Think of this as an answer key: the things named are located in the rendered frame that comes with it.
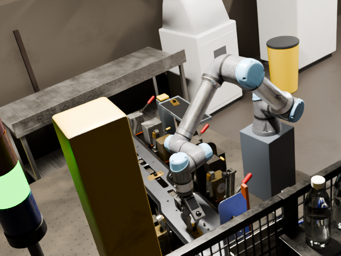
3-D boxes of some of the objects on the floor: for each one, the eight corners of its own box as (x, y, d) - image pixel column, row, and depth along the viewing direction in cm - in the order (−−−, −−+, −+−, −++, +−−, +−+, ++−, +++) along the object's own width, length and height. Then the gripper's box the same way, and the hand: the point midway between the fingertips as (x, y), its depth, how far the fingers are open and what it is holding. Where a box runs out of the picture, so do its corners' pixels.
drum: (282, 79, 517) (280, 33, 488) (306, 86, 491) (306, 38, 462) (262, 90, 501) (259, 43, 472) (286, 98, 475) (284, 49, 446)
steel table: (197, 131, 446) (184, 49, 401) (48, 215, 369) (11, 124, 324) (162, 113, 494) (146, 37, 449) (23, 184, 416) (-13, 101, 371)
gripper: (188, 177, 179) (195, 215, 190) (167, 187, 176) (176, 225, 186) (199, 187, 172) (206, 226, 183) (177, 197, 169) (186, 236, 179)
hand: (194, 227), depth 181 cm, fingers closed, pressing on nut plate
